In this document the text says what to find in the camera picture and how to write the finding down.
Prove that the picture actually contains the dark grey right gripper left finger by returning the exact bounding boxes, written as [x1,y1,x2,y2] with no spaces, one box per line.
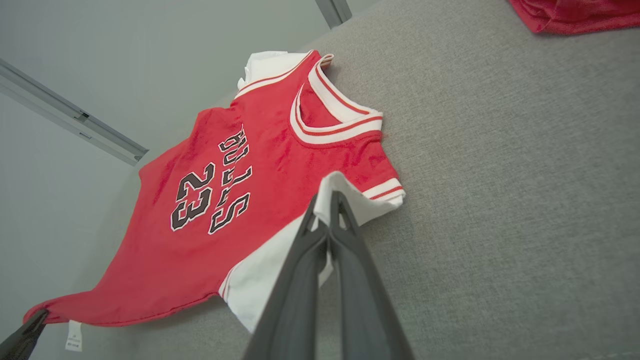
[242,192,332,360]

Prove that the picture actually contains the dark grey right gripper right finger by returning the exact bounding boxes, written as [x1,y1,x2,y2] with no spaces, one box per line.
[327,190,417,360]

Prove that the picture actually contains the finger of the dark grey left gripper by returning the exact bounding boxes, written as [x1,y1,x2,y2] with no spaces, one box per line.
[0,308,50,360]

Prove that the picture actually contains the red white Bulls jersey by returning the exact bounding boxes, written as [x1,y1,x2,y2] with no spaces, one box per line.
[22,49,406,353]

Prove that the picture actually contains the red shorts with white stripe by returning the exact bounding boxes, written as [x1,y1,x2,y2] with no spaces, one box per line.
[508,0,640,35]

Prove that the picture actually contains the grey partition frame rail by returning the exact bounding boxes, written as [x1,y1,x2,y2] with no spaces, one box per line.
[0,57,150,167]

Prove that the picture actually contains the grey partition frame post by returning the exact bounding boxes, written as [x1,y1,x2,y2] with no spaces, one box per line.
[332,0,353,24]
[315,0,343,29]

